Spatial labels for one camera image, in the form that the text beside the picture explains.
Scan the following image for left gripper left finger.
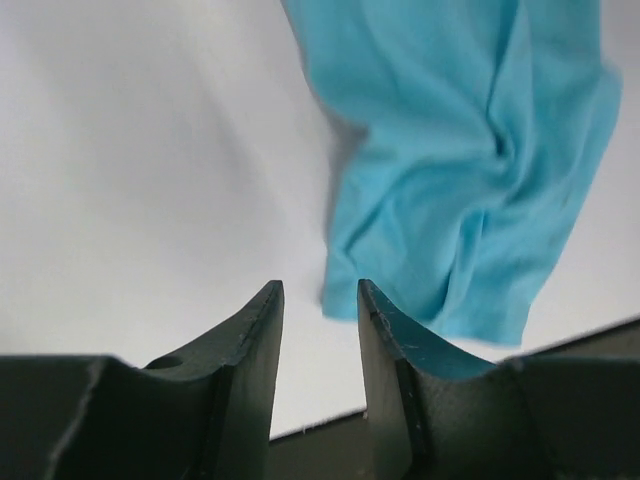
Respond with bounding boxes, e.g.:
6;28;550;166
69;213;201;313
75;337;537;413
1;281;284;479

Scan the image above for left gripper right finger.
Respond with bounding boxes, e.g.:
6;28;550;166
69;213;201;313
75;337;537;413
358;280;639;479

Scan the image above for light teal polo shirt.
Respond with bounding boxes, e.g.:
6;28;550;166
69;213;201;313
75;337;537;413
286;1;621;346

